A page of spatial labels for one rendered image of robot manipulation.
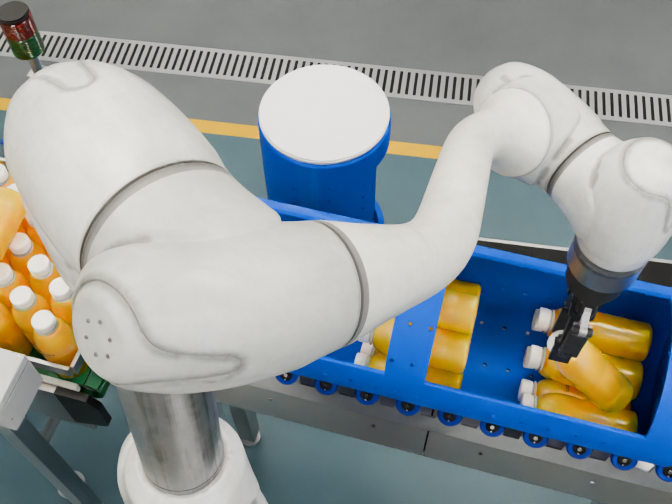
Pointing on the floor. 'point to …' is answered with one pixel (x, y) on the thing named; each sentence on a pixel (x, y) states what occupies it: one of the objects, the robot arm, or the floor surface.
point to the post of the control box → (49, 463)
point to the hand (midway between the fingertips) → (565, 336)
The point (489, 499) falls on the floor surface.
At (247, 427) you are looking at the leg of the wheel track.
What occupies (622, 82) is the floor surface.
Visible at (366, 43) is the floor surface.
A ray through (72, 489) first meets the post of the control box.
